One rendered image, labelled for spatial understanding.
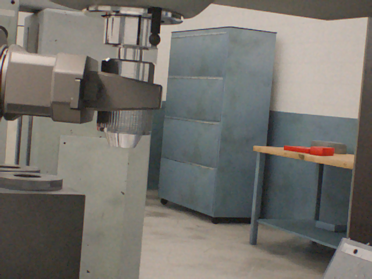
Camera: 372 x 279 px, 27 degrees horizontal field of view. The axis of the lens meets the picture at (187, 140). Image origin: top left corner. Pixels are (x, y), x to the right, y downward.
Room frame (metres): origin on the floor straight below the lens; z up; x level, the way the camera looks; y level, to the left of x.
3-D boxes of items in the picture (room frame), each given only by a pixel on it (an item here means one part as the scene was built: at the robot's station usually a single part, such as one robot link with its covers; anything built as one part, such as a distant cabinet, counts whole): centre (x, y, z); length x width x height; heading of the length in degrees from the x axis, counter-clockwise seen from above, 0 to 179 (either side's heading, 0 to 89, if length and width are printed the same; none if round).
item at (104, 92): (0.64, 0.05, 1.24); 0.06 x 0.02 x 0.03; 91
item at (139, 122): (0.67, 0.05, 1.23); 0.05 x 0.05 x 0.05
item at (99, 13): (0.67, 0.05, 1.31); 0.09 x 0.09 x 0.01
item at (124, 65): (0.67, 0.05, 1.26); 0.05 x 0.05 x 0.01
